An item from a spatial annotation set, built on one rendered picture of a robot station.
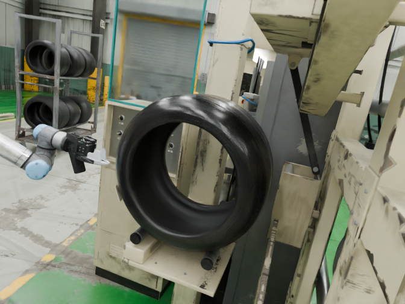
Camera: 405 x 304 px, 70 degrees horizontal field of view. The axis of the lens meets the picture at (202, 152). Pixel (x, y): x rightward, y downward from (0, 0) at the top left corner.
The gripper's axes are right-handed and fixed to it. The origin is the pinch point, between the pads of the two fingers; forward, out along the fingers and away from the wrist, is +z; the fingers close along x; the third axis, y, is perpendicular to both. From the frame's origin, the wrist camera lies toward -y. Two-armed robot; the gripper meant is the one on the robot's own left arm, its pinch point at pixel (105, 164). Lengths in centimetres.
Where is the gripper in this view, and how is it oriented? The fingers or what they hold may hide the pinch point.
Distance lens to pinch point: 123.5
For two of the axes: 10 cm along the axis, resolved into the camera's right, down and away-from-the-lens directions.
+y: 2.7, -9.2, -2.8
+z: 9.1, 3.4, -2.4
